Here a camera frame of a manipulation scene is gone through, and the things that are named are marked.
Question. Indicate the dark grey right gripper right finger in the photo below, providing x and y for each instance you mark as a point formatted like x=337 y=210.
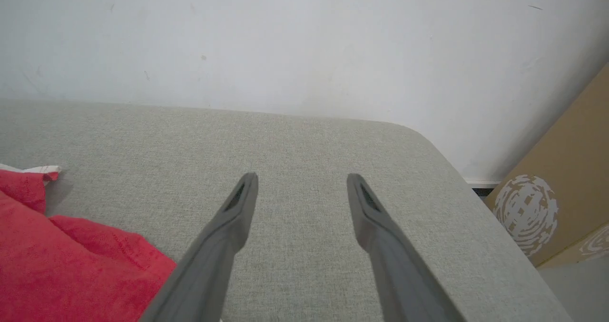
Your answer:
x=399 y=274

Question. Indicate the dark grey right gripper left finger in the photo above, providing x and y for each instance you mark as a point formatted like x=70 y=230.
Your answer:
x=209 y=265

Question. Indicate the red cloth garment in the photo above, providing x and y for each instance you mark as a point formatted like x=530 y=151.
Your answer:
x=62 y=269

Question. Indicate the beige fabric sofa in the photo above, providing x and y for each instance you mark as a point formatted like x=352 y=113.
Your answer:
x=304 y=146

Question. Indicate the brown cardboard box white print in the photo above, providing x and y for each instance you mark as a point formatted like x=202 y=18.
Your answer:
x=571 y=170

